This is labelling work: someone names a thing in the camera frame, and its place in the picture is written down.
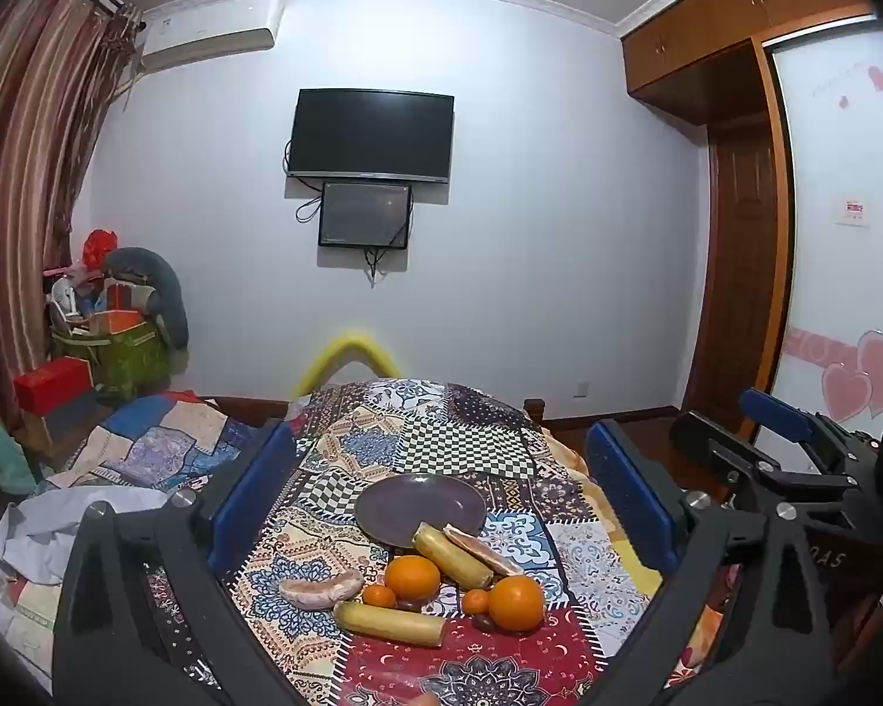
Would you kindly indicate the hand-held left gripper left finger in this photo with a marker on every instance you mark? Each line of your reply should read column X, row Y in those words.
column 254, row 504

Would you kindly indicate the teal plush toy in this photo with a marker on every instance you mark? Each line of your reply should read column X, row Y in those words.
column 7, row 460

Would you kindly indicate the red white door sticker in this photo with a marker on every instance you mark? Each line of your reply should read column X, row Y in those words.
column 851, row 212

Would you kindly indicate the patchwork printed blanket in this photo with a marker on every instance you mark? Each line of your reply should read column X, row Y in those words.
column 449, row 441

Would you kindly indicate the wooden bed frame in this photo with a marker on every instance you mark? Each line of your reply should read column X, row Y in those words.
column 246, row 406

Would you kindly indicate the wooden overhead cabinet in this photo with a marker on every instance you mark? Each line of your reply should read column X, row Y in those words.
column 706, row 37

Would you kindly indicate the green patterned storage bag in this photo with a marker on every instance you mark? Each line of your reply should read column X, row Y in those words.
column 121, row 360

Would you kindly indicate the orange box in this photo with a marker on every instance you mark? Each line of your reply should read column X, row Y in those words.
column 118, row 320

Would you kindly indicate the yellow foam tube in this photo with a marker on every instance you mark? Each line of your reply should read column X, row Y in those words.
column 346, row 342

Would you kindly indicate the red decoration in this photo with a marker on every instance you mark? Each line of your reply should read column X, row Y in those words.
column 101, row 246

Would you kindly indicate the large orange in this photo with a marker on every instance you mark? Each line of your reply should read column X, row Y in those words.
column 516, row 603
column 412, row 577

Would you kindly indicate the white wardrobe door with hearts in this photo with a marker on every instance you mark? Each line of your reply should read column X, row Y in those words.
column 831, row 162

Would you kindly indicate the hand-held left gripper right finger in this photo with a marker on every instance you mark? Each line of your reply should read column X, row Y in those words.
column 629, row 504

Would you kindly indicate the small black wall monitor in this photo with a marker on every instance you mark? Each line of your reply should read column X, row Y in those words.
column 364, row 215

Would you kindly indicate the small tangerine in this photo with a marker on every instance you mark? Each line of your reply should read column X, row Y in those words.
column 476, row 601
column 379, row 596

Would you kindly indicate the light blue cloth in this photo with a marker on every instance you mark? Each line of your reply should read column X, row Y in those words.
column 51, row 522

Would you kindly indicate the white air conditioner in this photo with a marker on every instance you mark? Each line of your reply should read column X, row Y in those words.
column 206, row 33

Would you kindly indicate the wooden door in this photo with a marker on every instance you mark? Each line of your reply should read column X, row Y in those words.
column 743, row 272

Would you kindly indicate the purple grey plate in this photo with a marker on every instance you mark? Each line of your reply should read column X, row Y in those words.
column 419, row 507

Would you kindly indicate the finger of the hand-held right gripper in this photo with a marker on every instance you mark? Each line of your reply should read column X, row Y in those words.
column 776, row 408
column 736, row 460

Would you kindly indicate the dark brown date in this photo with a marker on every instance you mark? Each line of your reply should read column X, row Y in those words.
column 408, row 606
column 484, row 623

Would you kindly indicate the small white fan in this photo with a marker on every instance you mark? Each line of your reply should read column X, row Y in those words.
column 62, row 305

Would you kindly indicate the red box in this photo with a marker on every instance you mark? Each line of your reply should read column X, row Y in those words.
column 51, row 386

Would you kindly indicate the grey curved pillow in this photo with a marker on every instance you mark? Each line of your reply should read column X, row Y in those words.
column 165, row 287

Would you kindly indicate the black wall television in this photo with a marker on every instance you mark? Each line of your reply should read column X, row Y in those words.
column 371, row 132

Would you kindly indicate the striped brown curtain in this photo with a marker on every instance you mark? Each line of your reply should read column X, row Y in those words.
column 29, row 198

